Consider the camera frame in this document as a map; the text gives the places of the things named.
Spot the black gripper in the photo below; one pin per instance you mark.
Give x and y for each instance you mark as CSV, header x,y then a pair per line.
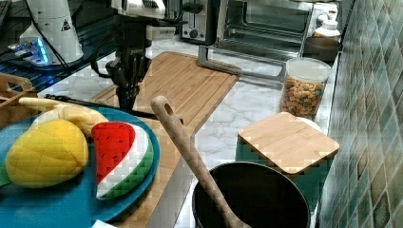
x,y
129,34

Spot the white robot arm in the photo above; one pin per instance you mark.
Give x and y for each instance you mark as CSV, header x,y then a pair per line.
x,y
51,28

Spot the wooden spoon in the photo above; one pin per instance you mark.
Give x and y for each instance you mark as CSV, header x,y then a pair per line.
x,y
178,135

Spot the plush banana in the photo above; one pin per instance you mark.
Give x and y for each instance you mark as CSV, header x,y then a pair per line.
x,y
83,117

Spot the plush watermelon slice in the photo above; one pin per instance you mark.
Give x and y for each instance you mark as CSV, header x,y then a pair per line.
x,y
124,155

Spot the bamboo cutting board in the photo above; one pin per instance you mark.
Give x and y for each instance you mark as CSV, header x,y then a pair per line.
x,y
193,91

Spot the yellow plush mango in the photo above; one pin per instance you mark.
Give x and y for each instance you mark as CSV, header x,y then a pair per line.
x,y
47,154

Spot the black two-slot toaster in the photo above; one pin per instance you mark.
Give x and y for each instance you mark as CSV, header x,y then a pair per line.
x,y
199,21

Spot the wooden napkin holder box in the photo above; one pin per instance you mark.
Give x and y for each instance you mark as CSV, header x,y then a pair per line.
x,y
12,88

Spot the blue plate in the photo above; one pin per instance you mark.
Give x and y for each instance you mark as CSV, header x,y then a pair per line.
x,y
79,186

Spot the stainless toaster oven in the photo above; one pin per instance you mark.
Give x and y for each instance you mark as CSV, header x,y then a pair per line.
x,y
256,38

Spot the teal canister with wooden lid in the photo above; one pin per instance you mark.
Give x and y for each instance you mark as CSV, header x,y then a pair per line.
x,y
294,146

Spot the black utensil holder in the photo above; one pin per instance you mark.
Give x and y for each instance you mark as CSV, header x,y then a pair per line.
x,y
260,196

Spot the clear jar of cereal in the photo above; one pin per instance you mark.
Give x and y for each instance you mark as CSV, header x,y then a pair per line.
x,y
304,86

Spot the dark grey cup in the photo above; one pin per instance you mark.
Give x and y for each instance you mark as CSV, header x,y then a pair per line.
x,y
323,49

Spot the white-capped supplement bottle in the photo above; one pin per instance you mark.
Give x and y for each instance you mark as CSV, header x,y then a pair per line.
x,y
328,29

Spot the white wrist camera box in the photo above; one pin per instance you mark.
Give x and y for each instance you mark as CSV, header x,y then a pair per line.
x,y
159,33

